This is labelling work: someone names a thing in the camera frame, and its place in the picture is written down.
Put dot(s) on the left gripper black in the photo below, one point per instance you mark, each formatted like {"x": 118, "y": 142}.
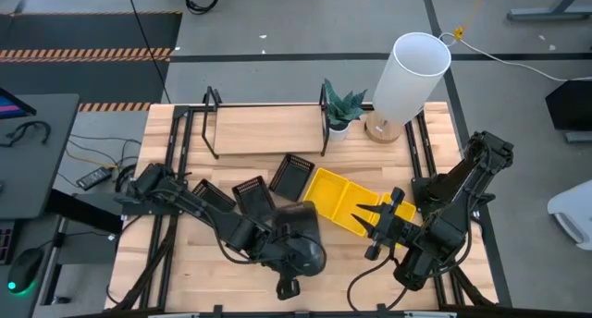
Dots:
{"x": 300, "y": 258}

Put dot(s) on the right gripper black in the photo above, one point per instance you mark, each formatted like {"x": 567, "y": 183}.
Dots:
{"x": 398, "y": 237}

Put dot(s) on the black plastic basket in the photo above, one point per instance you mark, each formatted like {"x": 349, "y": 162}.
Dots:
{"x": 215, "y": 195}
{"x": 254, "y": 198}
{"x": 291, "y": 179}

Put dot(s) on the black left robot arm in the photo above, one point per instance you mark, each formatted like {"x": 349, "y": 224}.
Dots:
{"x": 208, "y": 211}

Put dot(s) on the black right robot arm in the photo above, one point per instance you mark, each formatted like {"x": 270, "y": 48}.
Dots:
{"x": 462, "y": 179}

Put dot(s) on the green plant in white pot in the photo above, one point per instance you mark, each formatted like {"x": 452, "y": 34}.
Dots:
{"x": 341, "y": 110}

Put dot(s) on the white lamp with wooden base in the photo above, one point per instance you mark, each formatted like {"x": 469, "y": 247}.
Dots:
{"x": 407, "y": 87}

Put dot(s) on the white plastic object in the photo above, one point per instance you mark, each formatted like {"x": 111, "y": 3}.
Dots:
{"x": 573, "y": 211}

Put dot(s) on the black power adapter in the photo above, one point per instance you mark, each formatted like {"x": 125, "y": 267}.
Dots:
{"x": 94, "y": 178}

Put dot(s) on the black box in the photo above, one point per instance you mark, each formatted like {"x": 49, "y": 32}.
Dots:
{"x": 571, "y": 105}

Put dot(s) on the grey metal table leg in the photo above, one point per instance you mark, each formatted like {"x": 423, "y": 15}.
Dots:
{"x": 546, "y": 14}

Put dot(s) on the black computer mouse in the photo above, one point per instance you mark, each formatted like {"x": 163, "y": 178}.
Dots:
{"x": 25, "y": 269}

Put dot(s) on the grey desk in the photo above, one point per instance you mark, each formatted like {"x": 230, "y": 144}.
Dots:
{"x": 32, "y": 170}

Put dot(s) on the black keyboard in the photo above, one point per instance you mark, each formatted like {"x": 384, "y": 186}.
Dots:
{"x": 5, "y": 244}

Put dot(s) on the black mat with hazard stripes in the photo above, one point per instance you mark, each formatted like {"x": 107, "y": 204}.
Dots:
{"x": 83, "y": 36}

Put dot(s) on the computer monitor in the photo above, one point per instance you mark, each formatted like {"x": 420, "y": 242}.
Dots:
{"x": 11, "y": 107}

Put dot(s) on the wooden shelf black metal frame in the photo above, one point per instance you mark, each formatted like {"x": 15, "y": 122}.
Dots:
{"x": 268, "y": 128}

